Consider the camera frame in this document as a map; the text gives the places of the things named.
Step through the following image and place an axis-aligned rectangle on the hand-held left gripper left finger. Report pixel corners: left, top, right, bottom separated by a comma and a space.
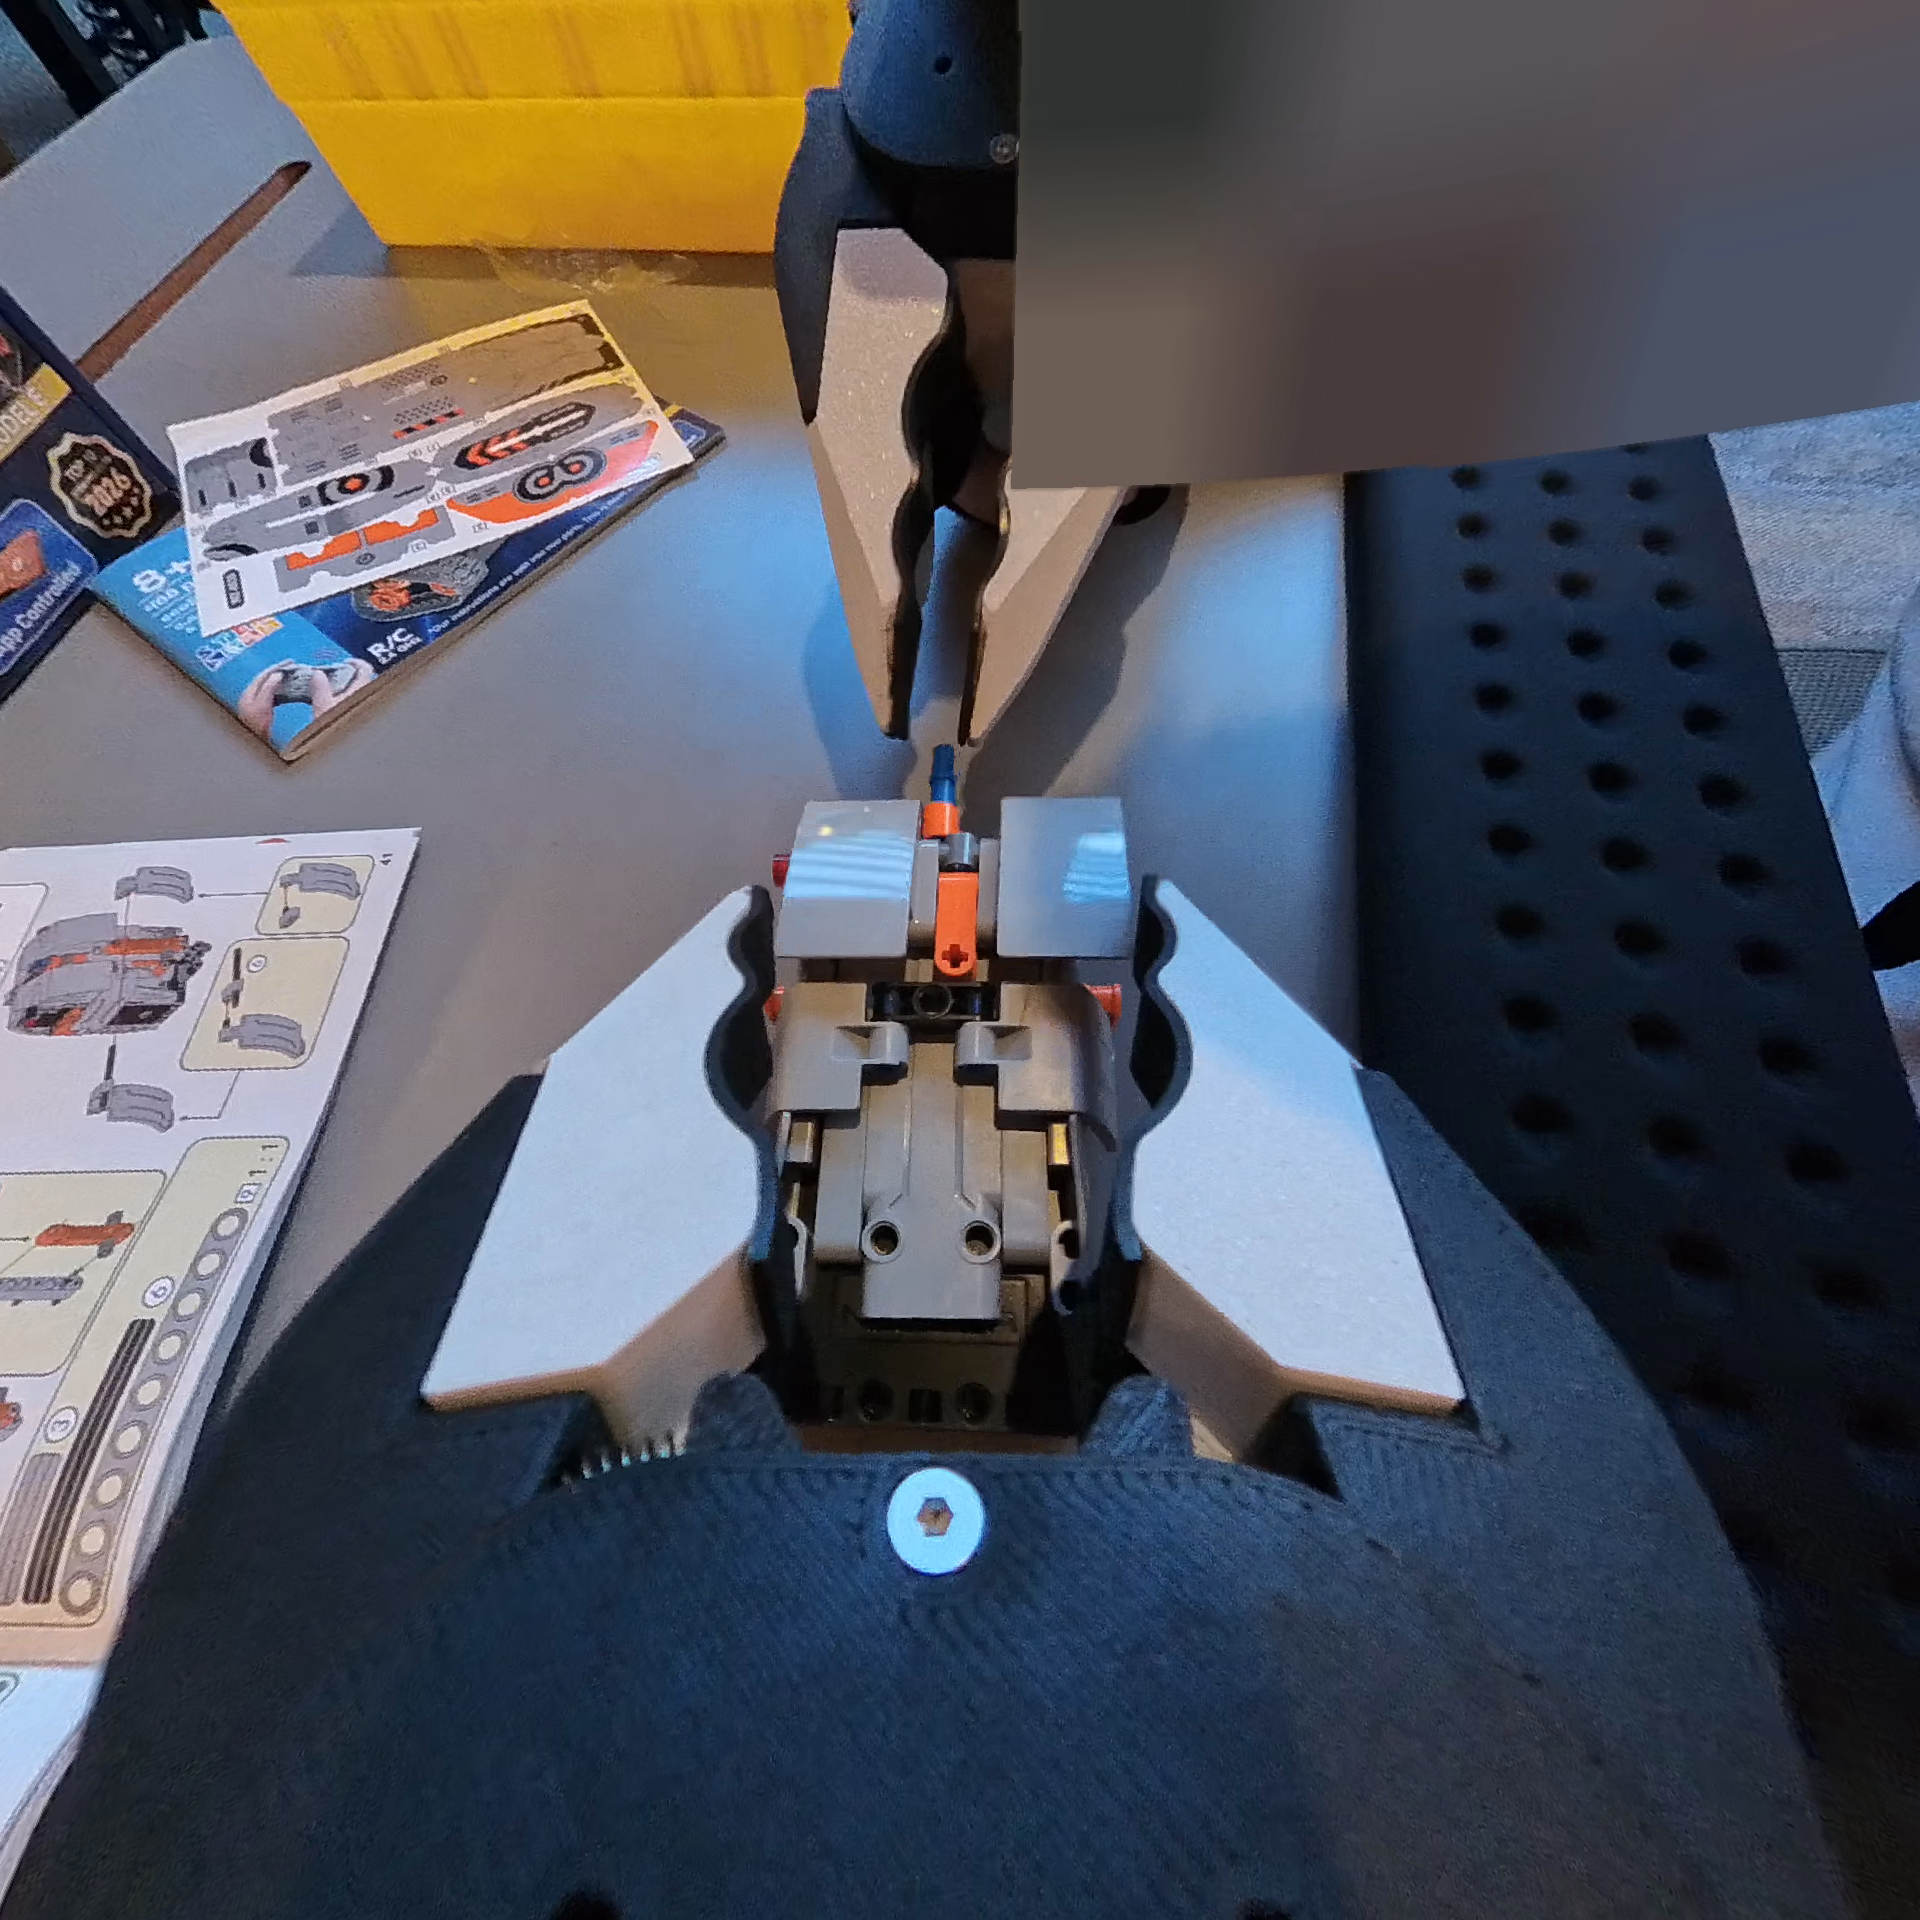
421, 886, 812, 1442

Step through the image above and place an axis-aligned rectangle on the grey building block robot model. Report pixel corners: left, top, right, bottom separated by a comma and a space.
755, 742, 1135, 1430

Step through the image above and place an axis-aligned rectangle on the yellow plastic bin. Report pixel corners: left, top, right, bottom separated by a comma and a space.
217, 0, 856, 254

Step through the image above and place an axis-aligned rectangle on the clear plastic wrapper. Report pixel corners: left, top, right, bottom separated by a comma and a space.
478, 241, 698, 292

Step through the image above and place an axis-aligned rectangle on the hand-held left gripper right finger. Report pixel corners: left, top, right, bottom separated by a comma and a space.
1112, 877, 1473, 1451

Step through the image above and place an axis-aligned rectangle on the open instruction booklet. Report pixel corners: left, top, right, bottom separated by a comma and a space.
0, 825, 423, 1861

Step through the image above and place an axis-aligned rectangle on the blue robot kit box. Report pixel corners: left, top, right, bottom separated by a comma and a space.
0, 286, 181, 705

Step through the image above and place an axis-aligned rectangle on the grey desk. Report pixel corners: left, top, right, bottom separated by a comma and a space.
0, 31, 1358, 1457

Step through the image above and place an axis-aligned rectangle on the sticker sheet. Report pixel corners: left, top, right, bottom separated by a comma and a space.
168, 299, 696, 640

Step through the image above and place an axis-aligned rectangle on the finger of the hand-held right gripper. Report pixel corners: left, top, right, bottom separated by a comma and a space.
815, 225, 966, 739
960, 479, 1128, 749

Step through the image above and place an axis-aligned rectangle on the small blue booklet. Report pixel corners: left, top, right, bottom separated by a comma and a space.
90, 402, 730, 763

